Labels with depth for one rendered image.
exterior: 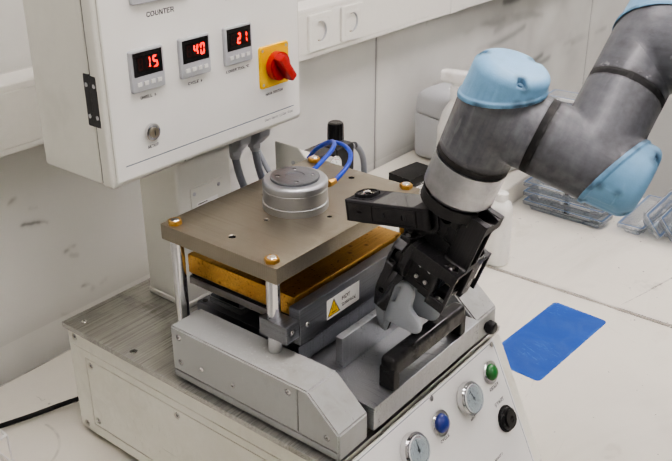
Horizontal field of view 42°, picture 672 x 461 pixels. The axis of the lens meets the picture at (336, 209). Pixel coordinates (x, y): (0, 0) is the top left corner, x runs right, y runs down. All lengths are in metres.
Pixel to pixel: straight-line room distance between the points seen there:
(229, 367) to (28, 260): 0.52
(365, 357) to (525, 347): 0.49
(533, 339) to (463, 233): 0.61
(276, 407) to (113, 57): 0.41
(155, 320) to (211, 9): 0.41
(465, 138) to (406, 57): 1.24
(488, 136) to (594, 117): 0.10
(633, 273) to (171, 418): 0.96
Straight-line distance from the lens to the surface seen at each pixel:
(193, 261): 1.05
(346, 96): 1.88
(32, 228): 1.39
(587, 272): 1.70
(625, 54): 0.85
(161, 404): 1.11
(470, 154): 0.83
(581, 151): 0.81
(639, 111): 0.83
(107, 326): 1.18
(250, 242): 0.96
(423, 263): 0.91
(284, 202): 1.00
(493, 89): 0.80
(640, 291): 1.67
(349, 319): 1.05
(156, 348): 1.12
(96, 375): 1.20
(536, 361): 1.42
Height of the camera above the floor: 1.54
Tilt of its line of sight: 25 degrees down
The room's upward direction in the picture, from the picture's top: straight up
